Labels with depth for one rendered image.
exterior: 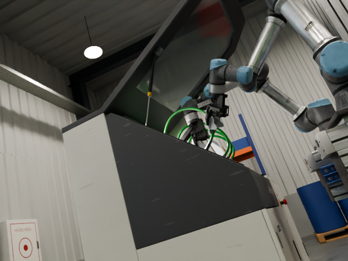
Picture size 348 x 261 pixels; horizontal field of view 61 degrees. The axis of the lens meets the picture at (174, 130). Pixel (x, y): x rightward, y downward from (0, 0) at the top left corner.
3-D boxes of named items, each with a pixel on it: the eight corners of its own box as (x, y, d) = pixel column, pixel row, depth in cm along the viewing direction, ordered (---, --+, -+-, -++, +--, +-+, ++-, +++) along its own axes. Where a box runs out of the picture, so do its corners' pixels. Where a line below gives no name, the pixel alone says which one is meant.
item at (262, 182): (266, 207, 113) (250, 169, 119) (256, 211, 115) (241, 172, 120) (279, 205, 169) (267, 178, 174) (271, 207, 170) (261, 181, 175)
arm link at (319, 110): (325, 118, 158) (314, 97, 163) (311, 128, 171) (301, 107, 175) (343, 114, 161) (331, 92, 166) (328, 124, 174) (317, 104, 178)
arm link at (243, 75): (257, 72, 134) (234, 70, 140) (250, 63, 124) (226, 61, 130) (252, 89, 134) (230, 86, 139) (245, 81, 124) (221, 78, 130)
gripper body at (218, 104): (218, 120, 138) (219, 96, 133) (204, 116, 144) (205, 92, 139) (228, 117, 143) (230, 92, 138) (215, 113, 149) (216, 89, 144)
